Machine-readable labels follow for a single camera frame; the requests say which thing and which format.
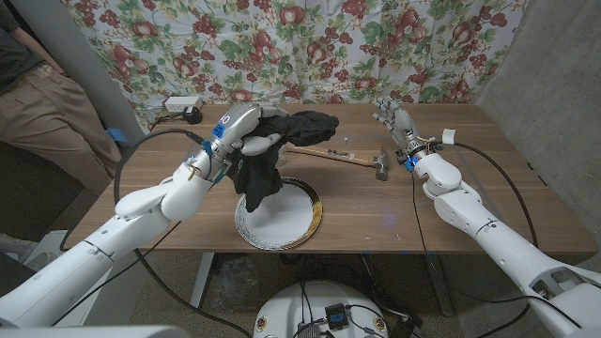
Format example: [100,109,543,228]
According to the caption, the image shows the white power strip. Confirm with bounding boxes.
[163,96,205,114]

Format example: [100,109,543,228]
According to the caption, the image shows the white table leg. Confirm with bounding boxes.
[188,252,216,313]

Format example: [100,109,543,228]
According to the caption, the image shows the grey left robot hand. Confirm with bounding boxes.
[190,101,290,182]

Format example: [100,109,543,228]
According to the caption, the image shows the white floor board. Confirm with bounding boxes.
[18,229,90,271]

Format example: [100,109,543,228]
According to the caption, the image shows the floral fruit-print backdrop cloth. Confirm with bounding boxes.
[60,0,530,132]

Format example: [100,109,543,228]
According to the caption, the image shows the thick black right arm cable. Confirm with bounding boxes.
[454,140,541,250]

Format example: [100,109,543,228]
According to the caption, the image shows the blue tape piece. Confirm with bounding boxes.
[106,127,129,145]

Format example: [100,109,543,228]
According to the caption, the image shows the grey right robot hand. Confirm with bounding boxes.
[373,97,433,165]

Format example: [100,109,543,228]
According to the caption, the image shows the crumpled clear plastic bag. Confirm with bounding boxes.
[206,255,264,314]

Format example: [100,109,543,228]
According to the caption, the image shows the white gold-rimmed paper plate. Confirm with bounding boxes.
[234,176,324,252]

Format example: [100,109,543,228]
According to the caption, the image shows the black shorts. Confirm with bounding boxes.
[227,110,340,213]

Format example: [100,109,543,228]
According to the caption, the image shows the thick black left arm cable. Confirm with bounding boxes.
[112,128,254,338]

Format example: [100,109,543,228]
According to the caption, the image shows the grey table leg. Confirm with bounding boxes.
[424,253,455,316]

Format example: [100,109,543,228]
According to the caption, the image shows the person's bare forearm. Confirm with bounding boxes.
[9,25,65,76]

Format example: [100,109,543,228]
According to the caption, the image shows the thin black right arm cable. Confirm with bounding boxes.
[410,171,583,332]

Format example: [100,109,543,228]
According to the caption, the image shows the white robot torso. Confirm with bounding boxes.
[253,280,390,338]

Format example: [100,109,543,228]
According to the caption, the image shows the wooden-handled hammer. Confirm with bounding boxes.
[285,144,391,182]

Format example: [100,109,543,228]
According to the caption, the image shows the black plug adapter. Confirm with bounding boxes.
[182,106,204,126]

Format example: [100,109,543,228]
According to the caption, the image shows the person in khaki trousers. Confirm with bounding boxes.
[0,0,126,196]

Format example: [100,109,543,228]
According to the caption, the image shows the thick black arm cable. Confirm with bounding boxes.
[112,128,254,338]
[454,140,541,250]

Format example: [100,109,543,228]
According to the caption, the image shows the black box with blue label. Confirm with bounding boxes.
[325,303,349,330]

